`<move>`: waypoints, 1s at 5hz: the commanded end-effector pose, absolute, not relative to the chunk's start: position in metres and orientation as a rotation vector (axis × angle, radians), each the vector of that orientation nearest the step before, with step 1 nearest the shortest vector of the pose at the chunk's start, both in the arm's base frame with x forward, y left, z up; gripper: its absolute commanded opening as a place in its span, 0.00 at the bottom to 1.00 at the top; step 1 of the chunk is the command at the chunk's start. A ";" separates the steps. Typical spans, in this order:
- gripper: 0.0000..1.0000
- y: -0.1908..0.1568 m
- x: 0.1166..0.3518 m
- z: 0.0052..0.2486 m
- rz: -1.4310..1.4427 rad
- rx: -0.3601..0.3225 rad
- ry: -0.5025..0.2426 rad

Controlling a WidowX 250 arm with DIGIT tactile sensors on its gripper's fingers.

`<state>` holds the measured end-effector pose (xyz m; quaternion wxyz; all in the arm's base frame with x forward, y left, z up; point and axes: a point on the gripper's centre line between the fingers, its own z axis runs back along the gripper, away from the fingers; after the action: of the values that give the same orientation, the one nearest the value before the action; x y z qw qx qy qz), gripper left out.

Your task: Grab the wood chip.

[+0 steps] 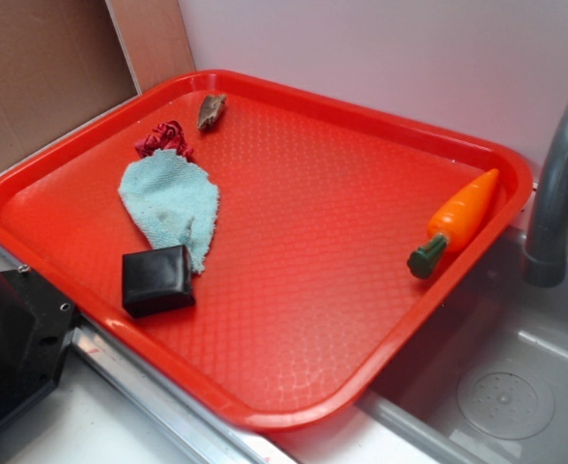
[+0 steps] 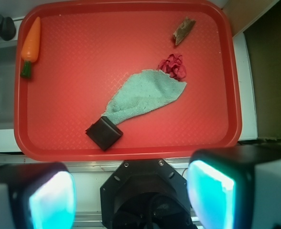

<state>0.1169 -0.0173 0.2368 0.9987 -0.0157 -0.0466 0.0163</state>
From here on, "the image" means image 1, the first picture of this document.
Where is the brown wood chip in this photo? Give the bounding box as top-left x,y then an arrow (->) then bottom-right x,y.
197,94 -> 227,131

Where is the red plastic tray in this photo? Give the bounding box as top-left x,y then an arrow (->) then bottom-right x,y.
0,71 -> 532,431

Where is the light blue towel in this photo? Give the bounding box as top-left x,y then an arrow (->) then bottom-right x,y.
118,150 -> 220,275

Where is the black rectangular block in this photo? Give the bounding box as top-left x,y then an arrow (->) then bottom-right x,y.
122,246 -> 196,318

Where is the crumpled red cloth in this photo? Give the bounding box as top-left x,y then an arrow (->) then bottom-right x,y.
134,120 -> 194,160

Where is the orange toy carrot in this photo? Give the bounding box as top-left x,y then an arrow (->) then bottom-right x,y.
407,168 -> 499,279

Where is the grey plastic sink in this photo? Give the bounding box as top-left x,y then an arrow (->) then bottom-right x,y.
355,226 -> 568,464

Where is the grey toy faucet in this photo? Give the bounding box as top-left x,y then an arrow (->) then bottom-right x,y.
522,105 -> 568,287

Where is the brown cardboard panel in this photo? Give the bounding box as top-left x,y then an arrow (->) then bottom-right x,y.
0,1 -> 194,173

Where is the silver metal rail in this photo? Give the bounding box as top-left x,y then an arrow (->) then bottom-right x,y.
0,225 -> 295,464

